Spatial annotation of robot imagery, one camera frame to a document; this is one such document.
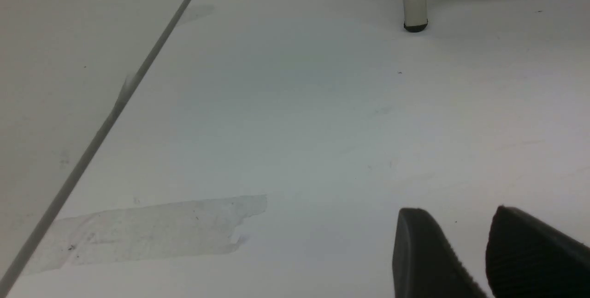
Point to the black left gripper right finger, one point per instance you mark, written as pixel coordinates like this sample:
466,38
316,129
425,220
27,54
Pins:
527,258

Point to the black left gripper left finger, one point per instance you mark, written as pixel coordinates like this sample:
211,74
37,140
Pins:
424,265

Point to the clear tape strip on floor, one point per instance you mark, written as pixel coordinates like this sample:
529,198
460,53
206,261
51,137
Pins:
178,229

